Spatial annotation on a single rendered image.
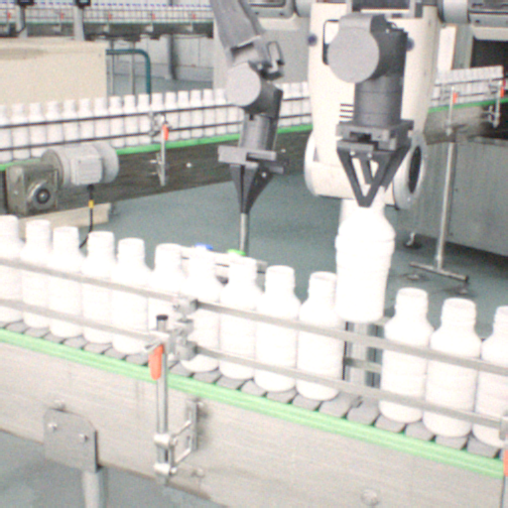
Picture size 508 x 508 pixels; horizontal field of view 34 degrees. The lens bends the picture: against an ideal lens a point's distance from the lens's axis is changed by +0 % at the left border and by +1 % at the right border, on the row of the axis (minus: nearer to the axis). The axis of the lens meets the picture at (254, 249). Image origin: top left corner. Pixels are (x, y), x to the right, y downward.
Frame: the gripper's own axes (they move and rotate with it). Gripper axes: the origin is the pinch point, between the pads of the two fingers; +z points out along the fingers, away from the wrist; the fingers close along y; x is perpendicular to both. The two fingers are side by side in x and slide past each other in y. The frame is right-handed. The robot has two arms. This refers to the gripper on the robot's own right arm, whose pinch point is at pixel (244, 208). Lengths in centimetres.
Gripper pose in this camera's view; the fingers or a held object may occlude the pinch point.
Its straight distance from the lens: 132.1
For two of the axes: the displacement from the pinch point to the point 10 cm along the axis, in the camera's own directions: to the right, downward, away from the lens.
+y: 8.9, 1.6, -4.3
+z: -1.8, 9.8, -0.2
